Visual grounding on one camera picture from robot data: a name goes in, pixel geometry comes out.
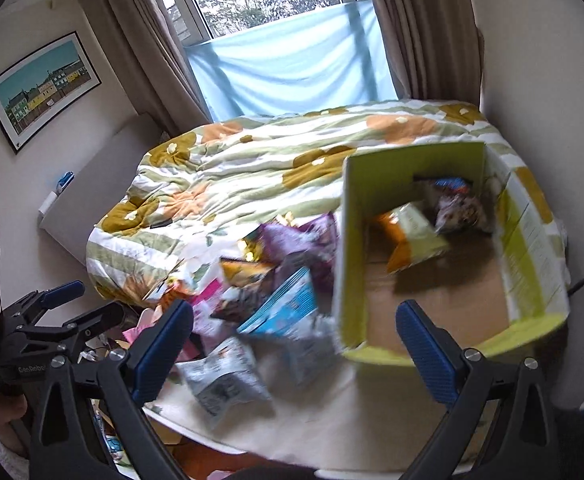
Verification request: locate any dark red sponge cake bag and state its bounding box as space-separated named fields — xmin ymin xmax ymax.
xmin=414 ymin=177 xmax=491 ymax=234

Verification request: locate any pink striped snack bag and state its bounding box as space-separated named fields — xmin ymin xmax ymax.
xmin=123 ymin=278 xmax=233 ymax=362

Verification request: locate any gold pillow chocolate bag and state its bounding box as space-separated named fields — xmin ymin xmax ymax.
xmin=211 ymin=258 xmax=275 ymax=324

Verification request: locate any left hand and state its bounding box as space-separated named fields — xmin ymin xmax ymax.
xmin=0 ymin=394 xmax=27 ymax=454

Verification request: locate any white headboard panel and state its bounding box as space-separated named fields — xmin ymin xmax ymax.
xmin=39 ymin=114 xmax=163 ymax=263

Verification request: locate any white grey printed snack bag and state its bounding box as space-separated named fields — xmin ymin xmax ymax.
xmin=176 ymin=336 xmax=271 ymax=422

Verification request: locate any green cardboard box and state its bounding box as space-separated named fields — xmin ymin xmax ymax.
xmin=332 ymin=142 xmax=569 ymax=366

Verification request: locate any orange green chips bag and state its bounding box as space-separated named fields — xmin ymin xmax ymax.
xmin=373 ymin=203 xmax=450 ymax=274

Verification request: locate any floral striped quilt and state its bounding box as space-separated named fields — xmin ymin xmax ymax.
xmin=85 ymin=98 xmax=570 ymax=309

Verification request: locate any blue snack bag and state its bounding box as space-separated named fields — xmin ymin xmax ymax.
xmin=236 ymin=264 xmax=341 ymax=386

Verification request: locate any framed street painting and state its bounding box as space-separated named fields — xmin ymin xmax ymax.
xmin=0 ymin=32 xmax=101 ymax=153

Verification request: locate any purple snack bag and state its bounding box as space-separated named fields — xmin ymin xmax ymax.
xmin=242 ymin=211 xmax=339 ymax=292

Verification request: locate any left beige curtain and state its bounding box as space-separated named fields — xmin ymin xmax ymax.
xmin=77 ymin=0 xmax=211 ymax=136

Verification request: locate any beige curtain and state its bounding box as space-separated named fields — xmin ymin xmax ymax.
xmin=77 ymin=0 xmax=211 ymax=136
xmin=372 ymin=0 xmax=482 ymax=105

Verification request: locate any light blue cloth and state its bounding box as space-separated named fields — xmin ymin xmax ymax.
xmin=185 ymin=0 xmax=397 ymax=122

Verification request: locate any right beige curtain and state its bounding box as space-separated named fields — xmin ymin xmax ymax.
xmin=372 ymin=0 xmax=482 ymax=105

